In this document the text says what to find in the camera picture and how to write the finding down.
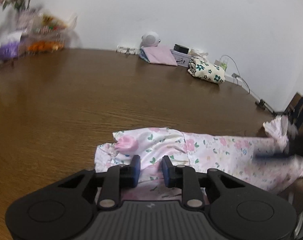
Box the pink floral garment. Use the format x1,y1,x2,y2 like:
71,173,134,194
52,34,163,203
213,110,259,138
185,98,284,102
94,116,303,200

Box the white power strip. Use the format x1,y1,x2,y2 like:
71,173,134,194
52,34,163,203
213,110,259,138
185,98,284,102
225,74,245,86

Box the cream green-flower folded cloth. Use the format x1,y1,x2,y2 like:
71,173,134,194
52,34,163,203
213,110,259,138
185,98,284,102
188,58,225,84

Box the lavender box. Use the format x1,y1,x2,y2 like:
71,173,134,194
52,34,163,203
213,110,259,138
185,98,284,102
171,49,191,68

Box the pink folded cloth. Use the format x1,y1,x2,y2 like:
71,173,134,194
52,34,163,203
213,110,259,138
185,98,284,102
138,46,178,66

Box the small black box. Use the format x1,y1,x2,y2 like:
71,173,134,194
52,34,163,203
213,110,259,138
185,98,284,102
174,44,189,54

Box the white round speaker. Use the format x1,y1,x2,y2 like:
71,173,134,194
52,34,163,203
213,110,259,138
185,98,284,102
141,31,161,47

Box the oranges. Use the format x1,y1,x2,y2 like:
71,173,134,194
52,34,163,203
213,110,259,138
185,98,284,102
27,41,64,54

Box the purple tissue box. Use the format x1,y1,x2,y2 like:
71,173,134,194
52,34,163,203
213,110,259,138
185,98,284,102
0,31,25,61

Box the clear snack bag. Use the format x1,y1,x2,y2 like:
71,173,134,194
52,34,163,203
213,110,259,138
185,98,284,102
16,9,78,48

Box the white cable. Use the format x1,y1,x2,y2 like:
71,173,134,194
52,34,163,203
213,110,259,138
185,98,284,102
220,54,254,94

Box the white wall socket strip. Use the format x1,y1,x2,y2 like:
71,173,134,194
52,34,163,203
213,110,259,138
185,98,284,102
116,46,139,55

